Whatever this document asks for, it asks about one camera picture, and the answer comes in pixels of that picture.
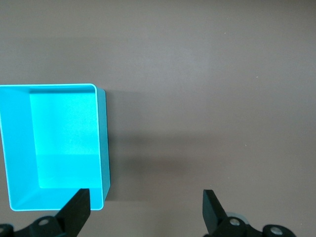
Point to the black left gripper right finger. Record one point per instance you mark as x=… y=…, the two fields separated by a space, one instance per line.
x=212 y=214

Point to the turquoise plastic storage box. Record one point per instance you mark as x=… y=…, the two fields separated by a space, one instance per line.
x=66 y=135

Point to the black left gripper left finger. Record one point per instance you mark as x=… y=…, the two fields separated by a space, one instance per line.
x=76 y=209

